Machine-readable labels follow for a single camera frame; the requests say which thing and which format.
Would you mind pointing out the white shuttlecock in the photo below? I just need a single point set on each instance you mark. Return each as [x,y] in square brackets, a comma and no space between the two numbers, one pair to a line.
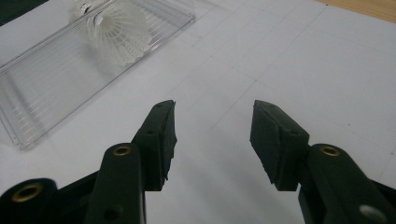
[116,31]
[93,25]
[137,49]

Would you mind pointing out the clear plastic container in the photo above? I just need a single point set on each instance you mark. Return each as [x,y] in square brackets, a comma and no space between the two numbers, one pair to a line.
[46,84]

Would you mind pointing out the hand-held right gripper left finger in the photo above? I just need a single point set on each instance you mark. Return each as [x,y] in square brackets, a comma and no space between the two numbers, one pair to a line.
[155,146]

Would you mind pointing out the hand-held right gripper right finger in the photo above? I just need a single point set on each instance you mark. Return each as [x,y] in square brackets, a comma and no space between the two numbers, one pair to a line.
[277,143]

